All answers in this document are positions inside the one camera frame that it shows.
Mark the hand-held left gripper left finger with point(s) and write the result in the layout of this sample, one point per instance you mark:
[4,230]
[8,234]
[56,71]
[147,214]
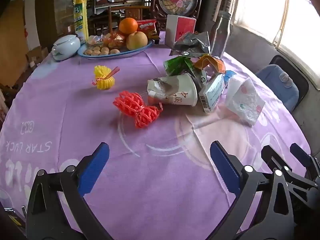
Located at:
[96,167]

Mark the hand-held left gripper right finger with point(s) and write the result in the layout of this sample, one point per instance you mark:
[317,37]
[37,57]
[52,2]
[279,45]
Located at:
[223,170]

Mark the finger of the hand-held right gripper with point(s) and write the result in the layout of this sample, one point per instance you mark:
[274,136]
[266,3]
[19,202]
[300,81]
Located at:
[271,157]
[300,153]

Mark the white dotted tissue packet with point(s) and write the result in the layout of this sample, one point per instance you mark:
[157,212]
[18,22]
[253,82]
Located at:
[243,100]

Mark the red foam fruit net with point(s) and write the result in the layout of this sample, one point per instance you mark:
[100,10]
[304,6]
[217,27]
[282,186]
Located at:
[135,107]

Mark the white blue medicine box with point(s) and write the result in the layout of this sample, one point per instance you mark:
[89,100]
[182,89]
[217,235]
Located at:
[212,90]

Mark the yellow foam fruit net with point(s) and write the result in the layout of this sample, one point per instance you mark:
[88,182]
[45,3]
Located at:
[105,78]

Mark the white paper cup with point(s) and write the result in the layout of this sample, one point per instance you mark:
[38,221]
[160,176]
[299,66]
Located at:
[175,90]

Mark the orange paper carton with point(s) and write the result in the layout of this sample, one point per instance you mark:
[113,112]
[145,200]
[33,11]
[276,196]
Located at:
[211,62]

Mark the green plastic wrapper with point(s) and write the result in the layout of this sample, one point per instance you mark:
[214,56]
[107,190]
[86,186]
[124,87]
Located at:
[177,65]

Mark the silver foil bag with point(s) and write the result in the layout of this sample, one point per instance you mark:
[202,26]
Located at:
[192,43]

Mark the pile of walnuts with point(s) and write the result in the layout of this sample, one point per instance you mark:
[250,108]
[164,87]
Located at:
[100,50]

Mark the blue oval plate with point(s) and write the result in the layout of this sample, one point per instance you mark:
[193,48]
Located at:
[125,53]

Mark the white ceramic lidded jar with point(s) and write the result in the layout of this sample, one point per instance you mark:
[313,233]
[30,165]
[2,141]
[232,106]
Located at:
[65,47]

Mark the cardboard box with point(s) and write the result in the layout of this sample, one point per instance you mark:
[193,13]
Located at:
[37,55]

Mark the pink white wrapped candy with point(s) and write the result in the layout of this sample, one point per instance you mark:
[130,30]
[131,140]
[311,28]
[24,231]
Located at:
[93,40]

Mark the orange wrapped pastry packet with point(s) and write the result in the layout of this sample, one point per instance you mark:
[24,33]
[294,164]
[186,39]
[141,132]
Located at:
[115,40]

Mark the yellow pear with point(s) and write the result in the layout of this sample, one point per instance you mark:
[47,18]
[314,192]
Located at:
[136,41]

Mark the silver metal bottle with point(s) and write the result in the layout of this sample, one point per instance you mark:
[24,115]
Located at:
[220,35]

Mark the orange fruit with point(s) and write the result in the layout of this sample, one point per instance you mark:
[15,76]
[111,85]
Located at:
[128,25]

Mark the red and white box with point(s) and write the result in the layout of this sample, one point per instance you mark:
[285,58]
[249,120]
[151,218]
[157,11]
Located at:
[183,28]

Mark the bright window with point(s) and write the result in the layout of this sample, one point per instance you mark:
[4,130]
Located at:
[280,7]

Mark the red snack packet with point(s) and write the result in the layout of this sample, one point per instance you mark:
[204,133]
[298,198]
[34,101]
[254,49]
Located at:
[147,27]

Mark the yellow green package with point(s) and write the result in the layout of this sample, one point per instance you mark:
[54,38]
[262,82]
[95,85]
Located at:
[81,17]

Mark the wooden chair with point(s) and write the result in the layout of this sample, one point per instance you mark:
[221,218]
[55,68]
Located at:
[130,12]

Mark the brown wooden cabinet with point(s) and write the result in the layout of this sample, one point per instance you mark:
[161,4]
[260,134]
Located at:
[53,5]

